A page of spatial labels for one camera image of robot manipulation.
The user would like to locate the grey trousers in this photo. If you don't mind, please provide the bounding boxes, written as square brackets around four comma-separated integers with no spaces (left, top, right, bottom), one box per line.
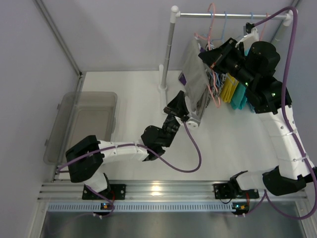
[181,38,209,119]

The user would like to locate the pink wire hanger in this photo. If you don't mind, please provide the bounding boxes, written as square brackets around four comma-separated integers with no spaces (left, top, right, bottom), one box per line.
[195,2,221,108]

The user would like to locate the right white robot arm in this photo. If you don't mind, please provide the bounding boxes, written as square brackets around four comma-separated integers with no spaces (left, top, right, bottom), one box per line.
[198,38,317,196]

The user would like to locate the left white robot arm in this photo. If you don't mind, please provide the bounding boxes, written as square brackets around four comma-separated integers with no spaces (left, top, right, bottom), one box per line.
[65,91,189,192]

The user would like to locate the blue hanger with yellow garment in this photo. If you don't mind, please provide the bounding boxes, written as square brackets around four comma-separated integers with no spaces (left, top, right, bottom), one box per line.
[212,11,236,85]

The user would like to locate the blue hanger with patterned garment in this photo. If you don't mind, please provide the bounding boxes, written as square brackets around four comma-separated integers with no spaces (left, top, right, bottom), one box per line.
[210,72,222,93]

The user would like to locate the blue hanger with teal garment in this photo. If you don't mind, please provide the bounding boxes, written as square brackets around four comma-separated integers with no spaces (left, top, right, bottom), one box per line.
[236,12,254,40]

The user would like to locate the far right pink hanger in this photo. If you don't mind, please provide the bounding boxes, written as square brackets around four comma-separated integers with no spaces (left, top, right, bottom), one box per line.
[259,13,268,41]

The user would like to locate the purple patterned garment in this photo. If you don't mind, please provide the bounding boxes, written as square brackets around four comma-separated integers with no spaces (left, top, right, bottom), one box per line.
[179,42,228,100]

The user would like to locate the yellow garment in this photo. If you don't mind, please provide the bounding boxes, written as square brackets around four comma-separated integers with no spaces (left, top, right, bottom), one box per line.
[220,74,239,103]

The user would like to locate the teal garment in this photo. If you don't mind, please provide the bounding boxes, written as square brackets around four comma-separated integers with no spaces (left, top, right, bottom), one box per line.
[230,47,256,112]

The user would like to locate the white metal clothes rack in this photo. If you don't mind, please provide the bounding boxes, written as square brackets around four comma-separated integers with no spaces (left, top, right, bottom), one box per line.
[157,5,298,115]

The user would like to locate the grey plastic bin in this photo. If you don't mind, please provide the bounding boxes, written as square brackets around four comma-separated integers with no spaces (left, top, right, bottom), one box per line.
[44,91,117,165]

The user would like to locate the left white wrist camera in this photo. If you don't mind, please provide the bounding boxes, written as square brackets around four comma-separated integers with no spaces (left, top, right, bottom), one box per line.
[186,115,201,130]

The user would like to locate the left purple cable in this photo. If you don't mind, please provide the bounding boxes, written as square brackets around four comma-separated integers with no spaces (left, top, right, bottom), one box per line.
[56,121,202,219]

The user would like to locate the purple cable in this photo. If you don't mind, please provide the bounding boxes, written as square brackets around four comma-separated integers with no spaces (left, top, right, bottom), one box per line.
[56,121,202,219]
[245,6,317,220]

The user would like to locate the grey slotted cable duct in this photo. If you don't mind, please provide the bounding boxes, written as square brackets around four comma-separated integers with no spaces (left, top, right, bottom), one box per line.
[48,202,236,212]

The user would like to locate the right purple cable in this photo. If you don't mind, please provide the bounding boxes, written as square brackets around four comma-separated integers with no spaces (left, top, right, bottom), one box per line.
[245,6,317,220]

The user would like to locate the aluminium mounting rail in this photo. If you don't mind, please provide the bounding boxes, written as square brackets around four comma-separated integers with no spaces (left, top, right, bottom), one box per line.
[37,180,308,202]

